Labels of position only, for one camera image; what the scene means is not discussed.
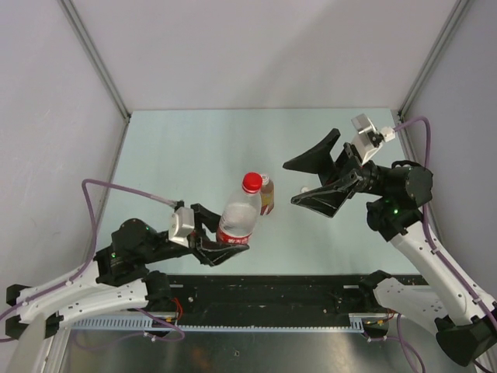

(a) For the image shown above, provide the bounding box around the clear red-label water bottle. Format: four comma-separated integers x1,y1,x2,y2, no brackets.
216,185,261,245

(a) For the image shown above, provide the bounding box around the aluminium corner post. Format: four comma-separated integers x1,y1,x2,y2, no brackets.
398,0,474,119
57,0,131,123

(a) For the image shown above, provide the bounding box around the amber tea bottle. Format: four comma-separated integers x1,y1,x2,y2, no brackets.
259,178,275,215

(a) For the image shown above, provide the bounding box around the red bottle cap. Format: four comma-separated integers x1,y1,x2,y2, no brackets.
242,172,262,194

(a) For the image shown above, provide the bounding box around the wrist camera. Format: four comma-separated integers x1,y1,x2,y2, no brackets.
168,207,195,248
351,114,396,165

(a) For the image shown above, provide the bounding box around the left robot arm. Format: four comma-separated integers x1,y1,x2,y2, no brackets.
3,204,249,340

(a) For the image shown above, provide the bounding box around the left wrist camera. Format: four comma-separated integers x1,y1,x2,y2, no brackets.
168,207,195,248

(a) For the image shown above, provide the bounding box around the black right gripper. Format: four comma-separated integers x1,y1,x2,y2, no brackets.
283,128,390,217

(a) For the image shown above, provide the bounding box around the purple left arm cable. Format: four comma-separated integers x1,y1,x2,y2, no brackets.
0,178,186,349

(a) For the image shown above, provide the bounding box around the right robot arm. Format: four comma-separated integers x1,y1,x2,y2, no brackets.
283,127,496,366

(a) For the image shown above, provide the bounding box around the grey slotted cable duct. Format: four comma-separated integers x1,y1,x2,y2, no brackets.
71,310,393,333

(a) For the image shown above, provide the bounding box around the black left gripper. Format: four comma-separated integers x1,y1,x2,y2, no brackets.
144,203,251,265

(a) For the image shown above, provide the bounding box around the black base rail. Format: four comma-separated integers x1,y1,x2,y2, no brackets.
147,273,424,326

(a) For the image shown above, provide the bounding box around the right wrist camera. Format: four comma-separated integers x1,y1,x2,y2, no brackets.
351,114,396,165

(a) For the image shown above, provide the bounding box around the left aluminium corner post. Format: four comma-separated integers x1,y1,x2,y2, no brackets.
57,0,131,123

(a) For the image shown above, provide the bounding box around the right aluminium corner post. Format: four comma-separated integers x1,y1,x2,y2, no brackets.
398,0,474,119

